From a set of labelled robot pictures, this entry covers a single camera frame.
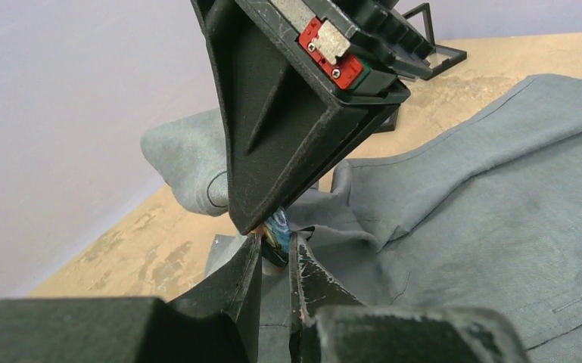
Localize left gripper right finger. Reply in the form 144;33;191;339
288;233;529;362

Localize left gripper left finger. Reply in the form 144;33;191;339
0;236;261;362

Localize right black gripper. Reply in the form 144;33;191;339
192;1;409;234

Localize blue portrait round brooch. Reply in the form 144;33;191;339
261;207;291;270

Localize grey button-up shirt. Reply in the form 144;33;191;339
140;73;582;363

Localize left black display frame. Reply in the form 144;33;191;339
370;2;468;135

